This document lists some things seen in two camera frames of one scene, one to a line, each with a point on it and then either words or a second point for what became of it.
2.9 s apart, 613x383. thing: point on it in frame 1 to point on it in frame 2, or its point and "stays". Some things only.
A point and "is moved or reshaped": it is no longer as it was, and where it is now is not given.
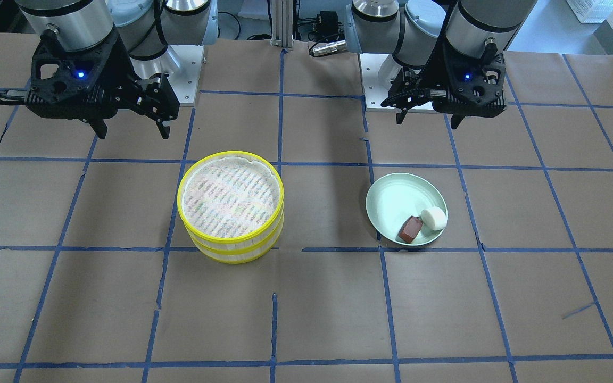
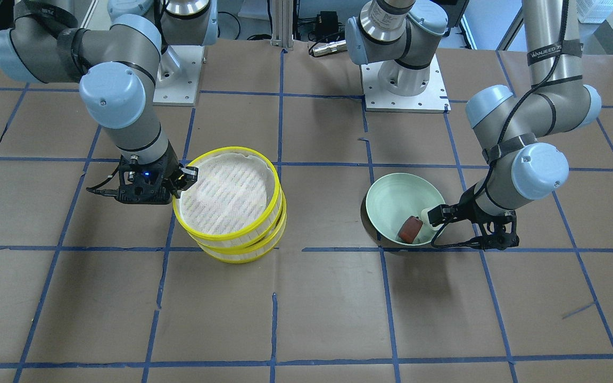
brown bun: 410,229 stays
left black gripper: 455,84 to 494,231
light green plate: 394,198 stays
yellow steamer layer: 231,202 is moved or reshaped
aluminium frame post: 282,23 stays
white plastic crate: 593,11 stays
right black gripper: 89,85 to 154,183
